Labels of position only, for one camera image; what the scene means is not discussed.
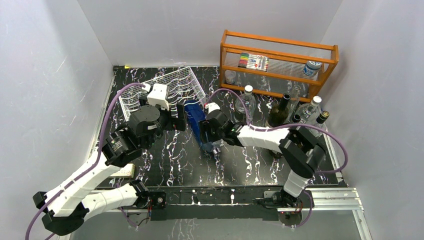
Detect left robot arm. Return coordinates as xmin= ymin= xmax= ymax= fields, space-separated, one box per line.
xmin=33 ymin=104 xmax=187 ymax=236

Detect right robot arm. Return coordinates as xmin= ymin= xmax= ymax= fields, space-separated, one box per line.
xmin=198 ymin=109 xmax=327 ymax=207

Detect round clear glass bottle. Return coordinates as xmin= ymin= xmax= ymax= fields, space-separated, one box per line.
xmin=234 ymin=85 xmax=257 ymax=123

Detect dark green open bottle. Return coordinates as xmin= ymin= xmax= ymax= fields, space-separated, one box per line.
xmin=266 ymin=93 xmax=291 ymax=128

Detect clear bottle silver cap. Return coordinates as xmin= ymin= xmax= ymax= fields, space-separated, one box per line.
xmin=295 ymin=95 xmax=322 ymax=124

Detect orange wooden shelf rack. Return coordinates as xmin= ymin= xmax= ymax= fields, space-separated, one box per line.
xmin=219 ymin=30 xmax=339 ymax=103

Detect dark bottle black foil top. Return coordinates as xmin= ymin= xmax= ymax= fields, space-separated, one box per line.
xmin=307 ymin=110 xmax=330 ymax=138

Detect small clear plastic cup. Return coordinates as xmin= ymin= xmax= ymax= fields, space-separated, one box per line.
xmin=224 ymin=70 xmax=237 ymax=85

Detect beige remote control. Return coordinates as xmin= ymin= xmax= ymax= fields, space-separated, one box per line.
xmin=109 ymin=163 xmax=136 ymax=179

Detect colour marker pen set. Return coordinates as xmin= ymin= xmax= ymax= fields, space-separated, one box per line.
xmin=238 ymin=52 xmax=269 ymax=72

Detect blue white lidded jar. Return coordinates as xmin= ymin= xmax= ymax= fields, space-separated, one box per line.
xmin=301 ymin=60 xmax=322 ymax=81

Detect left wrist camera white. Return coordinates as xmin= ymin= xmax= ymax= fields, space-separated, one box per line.
xmin=147 ymin=83 xmax=170 ymax=111

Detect white wire wine rack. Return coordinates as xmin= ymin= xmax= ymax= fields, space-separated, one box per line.
xmin=118 ymin=67 xmax=207 ymax=121

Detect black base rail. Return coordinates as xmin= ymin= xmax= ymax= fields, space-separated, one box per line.
xmin=151 ymin=185 xmax=297 ymax=221

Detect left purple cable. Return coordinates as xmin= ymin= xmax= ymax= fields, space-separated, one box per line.
xmin=24 ymin=82 xmax=148 ymax=240

